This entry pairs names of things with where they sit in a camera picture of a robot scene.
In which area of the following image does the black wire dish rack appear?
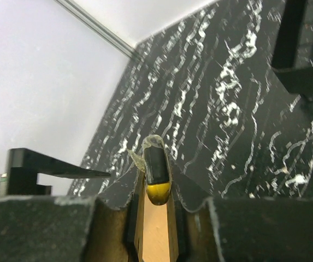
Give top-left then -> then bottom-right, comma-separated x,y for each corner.
271,1 -> 313,103

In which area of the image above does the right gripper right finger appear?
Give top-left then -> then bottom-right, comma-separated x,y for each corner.
168,166 -> 313,261

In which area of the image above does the yellow black utility knife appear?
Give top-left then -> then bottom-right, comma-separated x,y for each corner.
127,134 -> 172,206

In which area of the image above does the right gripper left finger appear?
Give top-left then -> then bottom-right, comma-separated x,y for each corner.
0,166 -> 144,261

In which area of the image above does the aluminium frame rail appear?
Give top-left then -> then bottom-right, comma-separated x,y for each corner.
55,0 -> 137,59

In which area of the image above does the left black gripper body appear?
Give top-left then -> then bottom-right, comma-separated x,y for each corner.
0,148 -> 111,195

